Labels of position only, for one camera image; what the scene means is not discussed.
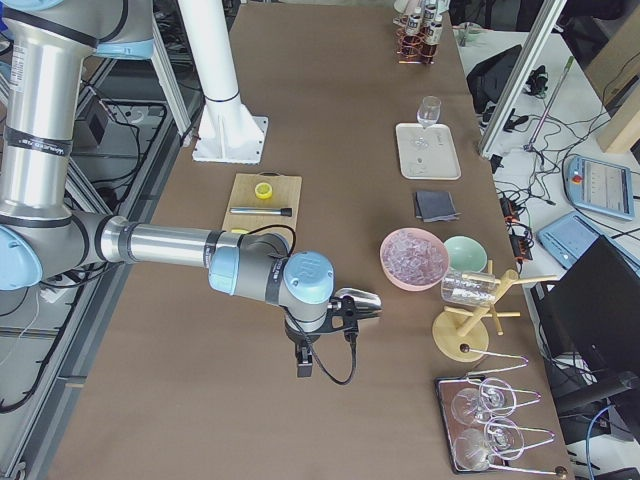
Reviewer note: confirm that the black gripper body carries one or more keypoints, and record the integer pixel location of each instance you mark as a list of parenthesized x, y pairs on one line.
[(297, 339)]

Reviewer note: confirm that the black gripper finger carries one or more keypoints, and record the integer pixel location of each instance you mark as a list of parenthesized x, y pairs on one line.
[(304, 359)]

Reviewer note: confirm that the copper wire bottle basket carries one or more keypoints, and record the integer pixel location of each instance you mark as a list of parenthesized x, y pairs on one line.
[(413, 50)]

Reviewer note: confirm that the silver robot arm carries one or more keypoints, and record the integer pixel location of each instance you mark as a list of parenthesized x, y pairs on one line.
[(54, 221)]

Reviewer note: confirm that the tea bottle dark liquid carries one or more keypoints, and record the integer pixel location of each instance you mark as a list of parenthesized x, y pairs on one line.
[(434, 31)]

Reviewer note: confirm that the steel ice scoop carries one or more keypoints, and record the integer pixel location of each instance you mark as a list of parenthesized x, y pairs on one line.
[(367, 304)]

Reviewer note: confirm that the pink bowl with ice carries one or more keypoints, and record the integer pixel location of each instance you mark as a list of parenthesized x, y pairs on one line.
[(413, 259)]

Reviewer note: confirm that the steel muddler black tip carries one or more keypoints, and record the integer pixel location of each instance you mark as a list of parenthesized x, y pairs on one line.
[(262, 211)]

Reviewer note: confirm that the wooden cup rack stand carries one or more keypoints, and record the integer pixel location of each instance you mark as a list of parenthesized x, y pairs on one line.
[(459, 331)]

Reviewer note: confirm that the glass jar on rack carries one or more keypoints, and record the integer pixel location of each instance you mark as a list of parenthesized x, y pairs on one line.
[(469, 288)]

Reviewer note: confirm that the bamboo cutting board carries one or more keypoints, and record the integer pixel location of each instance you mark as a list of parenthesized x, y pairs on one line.
[(285, 194)]

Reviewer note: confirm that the green ceramic bowl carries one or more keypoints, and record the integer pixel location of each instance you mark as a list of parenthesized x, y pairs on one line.
[(466, 254)]

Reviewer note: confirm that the folded grey cloth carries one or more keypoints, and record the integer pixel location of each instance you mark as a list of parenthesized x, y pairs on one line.
[(432, 206)]

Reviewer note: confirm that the half lemon slice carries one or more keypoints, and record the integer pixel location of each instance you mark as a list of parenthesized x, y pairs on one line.
[(263, 191)]

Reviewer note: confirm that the upper hanging wine glass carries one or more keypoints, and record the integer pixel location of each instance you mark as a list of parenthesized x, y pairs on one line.
[(492, 395)]

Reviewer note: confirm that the hanging wine glass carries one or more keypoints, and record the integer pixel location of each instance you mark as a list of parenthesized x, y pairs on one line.
[(492, 395), (499, 441)]

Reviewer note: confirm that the cream rabbit tray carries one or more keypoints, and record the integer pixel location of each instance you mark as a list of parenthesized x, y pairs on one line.
[(427, 154)]

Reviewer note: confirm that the black glass holder tray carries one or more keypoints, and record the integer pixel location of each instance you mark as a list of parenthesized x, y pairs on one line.
[(446, 388)]

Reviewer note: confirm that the lower hanging wine glass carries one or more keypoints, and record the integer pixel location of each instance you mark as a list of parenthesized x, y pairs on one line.
[(499, 441)]

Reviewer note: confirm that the clear wine glass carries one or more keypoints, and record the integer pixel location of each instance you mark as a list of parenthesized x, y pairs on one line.
[(428, 112)]

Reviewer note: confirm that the blue teach pendant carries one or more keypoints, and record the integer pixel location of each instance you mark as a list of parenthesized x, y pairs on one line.
[(568, 238), (601, 187)]

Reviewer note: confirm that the black monitor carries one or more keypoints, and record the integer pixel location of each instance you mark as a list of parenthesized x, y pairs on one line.
[(593, 313)]

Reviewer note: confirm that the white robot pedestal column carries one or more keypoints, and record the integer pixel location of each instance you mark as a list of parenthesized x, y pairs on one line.
[(228, 132)]

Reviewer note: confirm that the aluminium frame post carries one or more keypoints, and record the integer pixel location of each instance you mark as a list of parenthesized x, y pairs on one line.
[(532, 48)]

